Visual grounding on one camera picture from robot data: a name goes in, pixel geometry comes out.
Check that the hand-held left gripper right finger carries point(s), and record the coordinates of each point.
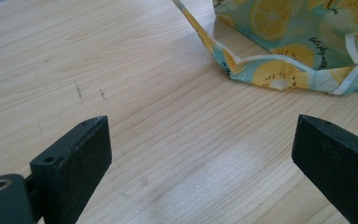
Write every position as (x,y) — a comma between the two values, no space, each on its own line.
(338,165)

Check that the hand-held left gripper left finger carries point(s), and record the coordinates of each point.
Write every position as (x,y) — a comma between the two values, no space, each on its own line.
(74,168)

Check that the green lemon print cloth bag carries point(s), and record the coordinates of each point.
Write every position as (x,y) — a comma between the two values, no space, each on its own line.
(292,37)

